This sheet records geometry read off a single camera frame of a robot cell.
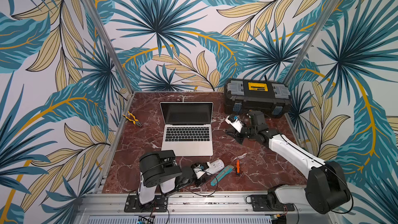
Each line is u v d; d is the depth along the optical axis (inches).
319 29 32.9
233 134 29.4
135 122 39.6
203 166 28.1
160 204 28.7
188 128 46.1
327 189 16.3
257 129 25.7
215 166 32.7
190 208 28.8
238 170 32.2
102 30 33.0
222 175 32.2
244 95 37.3
